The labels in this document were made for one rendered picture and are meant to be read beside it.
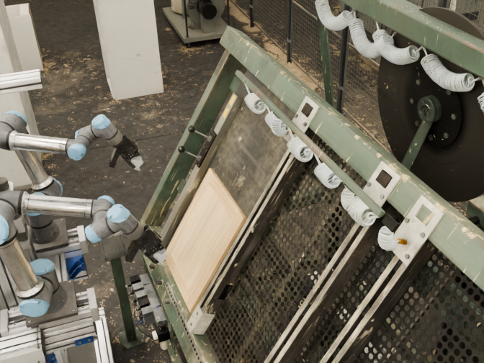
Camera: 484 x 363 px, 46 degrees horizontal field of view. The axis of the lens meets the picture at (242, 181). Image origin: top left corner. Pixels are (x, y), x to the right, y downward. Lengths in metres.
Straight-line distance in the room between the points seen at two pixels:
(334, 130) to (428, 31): 0.54
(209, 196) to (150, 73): 3.96
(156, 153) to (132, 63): 1.35
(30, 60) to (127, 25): 1.76
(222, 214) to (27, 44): 5.33
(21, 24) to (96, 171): 2.69
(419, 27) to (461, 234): 0.98
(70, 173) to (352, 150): 3.87
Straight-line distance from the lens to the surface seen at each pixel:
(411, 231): 1.76
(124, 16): 6.37
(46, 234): 3.09
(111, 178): 5.35
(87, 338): 2.97
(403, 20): 2.44
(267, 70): 2.54
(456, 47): 2.23
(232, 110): 2.81
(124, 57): 6.52
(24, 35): 7.61
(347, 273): 2.01
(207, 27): 7.93
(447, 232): 1.70
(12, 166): 5.30
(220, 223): 2.69
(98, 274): 4.39
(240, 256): 2.46
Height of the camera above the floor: 2.97
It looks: 35 degrees down
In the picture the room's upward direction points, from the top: 2 degrees counter-clockwise
